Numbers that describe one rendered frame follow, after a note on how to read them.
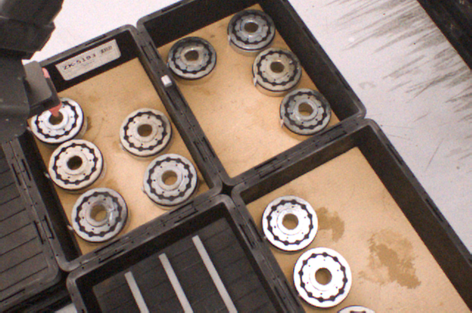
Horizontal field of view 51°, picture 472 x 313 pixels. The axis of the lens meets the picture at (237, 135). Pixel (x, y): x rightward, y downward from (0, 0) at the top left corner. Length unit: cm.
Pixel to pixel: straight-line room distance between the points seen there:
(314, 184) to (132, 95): 42
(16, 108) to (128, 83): 51
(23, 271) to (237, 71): 57
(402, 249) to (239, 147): 36
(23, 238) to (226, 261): 38
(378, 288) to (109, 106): 63
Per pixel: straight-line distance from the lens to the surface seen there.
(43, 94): 72
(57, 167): 101
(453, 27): 195
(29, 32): 61
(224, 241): 94
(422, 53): 133
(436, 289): 99
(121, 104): 106
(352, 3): 137
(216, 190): 86
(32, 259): 101
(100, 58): 106
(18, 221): 104
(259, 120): 102
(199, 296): 93
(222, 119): 102
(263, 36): 108
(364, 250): 96
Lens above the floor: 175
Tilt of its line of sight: 67 degrees down
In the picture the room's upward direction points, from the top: straight up
